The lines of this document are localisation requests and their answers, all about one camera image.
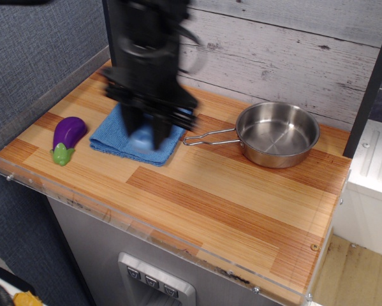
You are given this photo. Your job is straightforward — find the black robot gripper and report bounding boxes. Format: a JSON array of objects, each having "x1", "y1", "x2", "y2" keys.
[{"x1": 99, "y1": 41, "x2": 200, "y2": 150}]

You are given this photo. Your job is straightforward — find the blue and grey toy spoon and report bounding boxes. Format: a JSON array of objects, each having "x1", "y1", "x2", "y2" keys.
[{"x1": 129, "y1": 125, "x2": 154, "y2": 154}]

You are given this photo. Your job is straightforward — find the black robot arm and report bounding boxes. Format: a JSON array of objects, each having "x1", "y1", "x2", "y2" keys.
[{"x1": 102, "y1": 1, "x2": 200, "y2": 150}]

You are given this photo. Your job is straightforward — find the blue folded cloth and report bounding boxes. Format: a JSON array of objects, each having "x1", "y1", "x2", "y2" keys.
[{"x1": 89, "y1": 104, "x2": 185, "y2": 166}]

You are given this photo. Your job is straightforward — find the purple toy eggplant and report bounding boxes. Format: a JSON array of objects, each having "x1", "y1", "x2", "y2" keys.
[{"x1": 50, "y1": 117, "x2": 87, "y2": 166}]

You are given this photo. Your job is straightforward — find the stainless steel pan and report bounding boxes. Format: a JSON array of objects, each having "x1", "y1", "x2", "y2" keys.
[{"x1": 182, "y1": 101, "x2": 321, "y2": 169}]

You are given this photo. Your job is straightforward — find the grey toy fridge cabinet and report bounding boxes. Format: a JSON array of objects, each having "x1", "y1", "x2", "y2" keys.
[{"x1": 45, "y1": 194, "x2": 287, "y2": 306}]

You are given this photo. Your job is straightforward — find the silver dispenser button panel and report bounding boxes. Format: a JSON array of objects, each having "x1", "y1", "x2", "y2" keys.
[{"x1": 118, "y1": 252, "x2": 196, "y2": 305}]

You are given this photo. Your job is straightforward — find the yellow and black object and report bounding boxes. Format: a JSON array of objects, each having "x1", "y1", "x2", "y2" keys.
[{"x1": 0, "y1": 267, "x2": 45, "y2": 305}]

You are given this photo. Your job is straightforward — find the white toy sink unit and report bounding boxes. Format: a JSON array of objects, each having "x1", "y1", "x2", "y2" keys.
[{"x1": 332, "y1": 120, "x2": 382, "y2": 254}]

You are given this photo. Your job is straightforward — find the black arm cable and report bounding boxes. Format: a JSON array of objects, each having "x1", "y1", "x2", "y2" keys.
[{"x1": 177, "y1": 22, "x2": 209, "y2": 76}]

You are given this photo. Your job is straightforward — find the clear acrylic guard rail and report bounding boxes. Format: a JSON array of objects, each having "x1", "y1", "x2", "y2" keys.
[{"x1": 0, "y1": 51, "x2": 350, "y2": 305}]

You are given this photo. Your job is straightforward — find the dark right vertical post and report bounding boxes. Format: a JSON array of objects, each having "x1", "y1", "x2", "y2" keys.
[{"x1": 342, "y1": 0, "x2": 382, "y2": 159}]

